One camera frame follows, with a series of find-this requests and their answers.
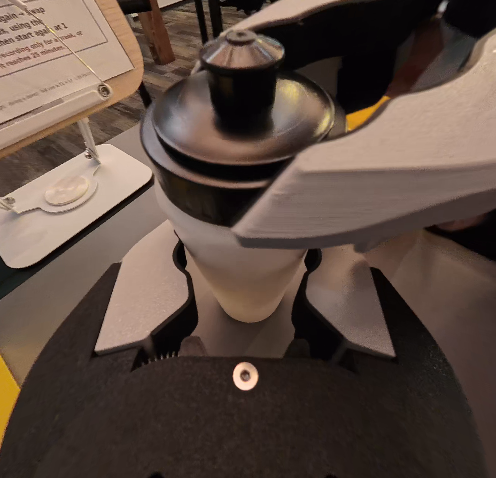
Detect black bottle lid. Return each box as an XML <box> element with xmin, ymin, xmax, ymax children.
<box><xmin>141</xmin><ymin>31</ymin><xmax>347</xmax><ymax>227</ymax></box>

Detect wooden furniture leg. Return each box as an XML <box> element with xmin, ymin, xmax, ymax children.
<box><xmin>136</xmin><ymin>0</ymin><xmax>176</xmax><ymax>66</ymax></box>

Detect white plastic bottle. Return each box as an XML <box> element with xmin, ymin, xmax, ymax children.
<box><xmin>155</xmin><ymin>184</ymin><xmax>311</xmax><ymax>324</ymax></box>

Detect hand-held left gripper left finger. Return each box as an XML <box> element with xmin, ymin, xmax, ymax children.
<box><xmin>94</xmin><ymin>223</ymin><xmax>198</xmax><ymax>356</ymax></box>

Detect black textured pad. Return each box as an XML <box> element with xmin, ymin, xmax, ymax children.
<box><xmin>427</xmin><ymin>215</ymin><xmax>496</xmax><ymax>262</ymax></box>

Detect wooden edged instruction board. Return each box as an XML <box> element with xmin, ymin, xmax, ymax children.
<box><xmin>0</xmin><ymin>0</ymin><xmax>145</xmax><ymax>160</ymax></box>

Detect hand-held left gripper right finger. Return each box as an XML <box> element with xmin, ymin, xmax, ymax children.
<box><xmin>292</xmin><ymin>248</ymin><xmax>397</xmax><ymax>360</ymax></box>

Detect yellow plastic bin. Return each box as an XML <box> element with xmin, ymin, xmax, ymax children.
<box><xmin>345</xmin><ymin>95</ymin><xmax>392</xmax><ymax>132</ymax></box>
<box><xmin>0</xmin><ymin>354</ymin><xmax>21</xmax><ymax>444</ymax></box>

